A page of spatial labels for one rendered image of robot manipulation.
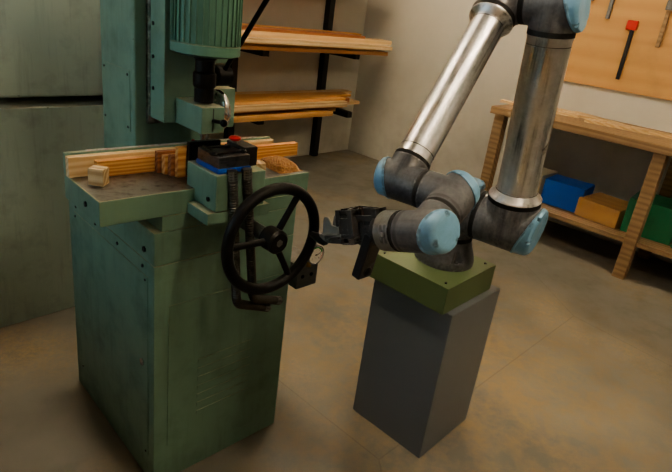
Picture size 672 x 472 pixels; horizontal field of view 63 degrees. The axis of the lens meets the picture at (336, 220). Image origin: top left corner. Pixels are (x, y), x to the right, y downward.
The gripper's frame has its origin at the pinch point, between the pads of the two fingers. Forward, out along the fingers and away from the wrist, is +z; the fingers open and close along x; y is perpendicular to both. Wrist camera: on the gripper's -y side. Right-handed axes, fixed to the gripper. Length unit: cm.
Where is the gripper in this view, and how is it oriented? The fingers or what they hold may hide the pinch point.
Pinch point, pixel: (324, 236)
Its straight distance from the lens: 135.7
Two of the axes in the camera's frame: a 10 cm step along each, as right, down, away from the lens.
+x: -7.2, 1.6, -6.8
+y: -1.1, -9.9, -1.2
